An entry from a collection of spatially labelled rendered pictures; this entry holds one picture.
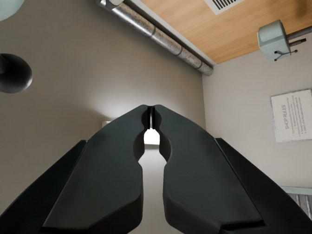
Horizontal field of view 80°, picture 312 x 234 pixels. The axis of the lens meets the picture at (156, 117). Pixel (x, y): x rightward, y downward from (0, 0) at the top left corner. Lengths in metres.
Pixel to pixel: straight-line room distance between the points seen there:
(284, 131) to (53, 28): 2.79
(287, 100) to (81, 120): 2.51
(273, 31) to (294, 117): 1.25
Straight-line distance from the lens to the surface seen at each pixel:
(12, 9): 0.29
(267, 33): 2.14
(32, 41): 1.72
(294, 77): 3.08
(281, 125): 2.95
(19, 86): 0.20
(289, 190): 2.90
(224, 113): 3.20
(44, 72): 1.64
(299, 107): 2.96
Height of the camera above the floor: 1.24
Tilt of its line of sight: 40 degrees up
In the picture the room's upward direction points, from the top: 102 degrees counter-clockwise
